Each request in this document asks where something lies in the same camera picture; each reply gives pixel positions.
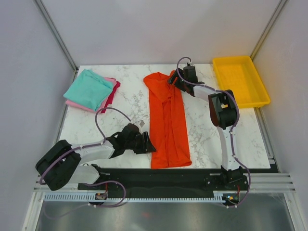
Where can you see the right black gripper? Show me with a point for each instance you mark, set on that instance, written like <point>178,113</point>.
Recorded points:
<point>177,83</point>

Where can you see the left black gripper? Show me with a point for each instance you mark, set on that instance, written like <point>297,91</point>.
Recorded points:
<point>146,147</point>

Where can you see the orange t-shirt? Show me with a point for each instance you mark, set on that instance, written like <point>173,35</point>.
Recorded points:
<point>168,130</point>

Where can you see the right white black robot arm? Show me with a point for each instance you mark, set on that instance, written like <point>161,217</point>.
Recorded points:
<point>224,115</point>

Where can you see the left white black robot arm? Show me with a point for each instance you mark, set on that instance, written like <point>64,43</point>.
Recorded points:
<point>66,163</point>

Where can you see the crimson folded t-shirt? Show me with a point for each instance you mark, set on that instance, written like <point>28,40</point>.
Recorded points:
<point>112,95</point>

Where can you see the pink folded t-shirt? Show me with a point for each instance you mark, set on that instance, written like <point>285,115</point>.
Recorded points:
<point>91,97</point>

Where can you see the yellow plastic tray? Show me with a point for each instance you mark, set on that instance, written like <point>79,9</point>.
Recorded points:
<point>238,73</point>

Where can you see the teal folded t-shirt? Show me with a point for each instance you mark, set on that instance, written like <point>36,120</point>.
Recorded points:
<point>87,76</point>

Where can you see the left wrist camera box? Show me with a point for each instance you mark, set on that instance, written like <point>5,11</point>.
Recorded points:
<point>142,123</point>

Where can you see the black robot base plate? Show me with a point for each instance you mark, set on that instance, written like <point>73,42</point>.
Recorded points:
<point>163,182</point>

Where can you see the white slotted cable duct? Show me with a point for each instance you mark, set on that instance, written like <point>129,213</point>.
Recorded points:
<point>96,197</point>

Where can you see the aluminium extrusion rail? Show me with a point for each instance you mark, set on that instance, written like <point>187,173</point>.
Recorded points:
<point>260,182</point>

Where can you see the right aluminium frame post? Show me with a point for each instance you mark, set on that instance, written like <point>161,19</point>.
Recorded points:
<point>268,28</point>

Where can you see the aluminium frame post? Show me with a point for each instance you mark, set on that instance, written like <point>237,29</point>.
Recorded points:
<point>268,28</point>
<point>53,29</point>

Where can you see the left aluminium frame post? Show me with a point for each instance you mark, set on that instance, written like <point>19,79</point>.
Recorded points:
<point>53,29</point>

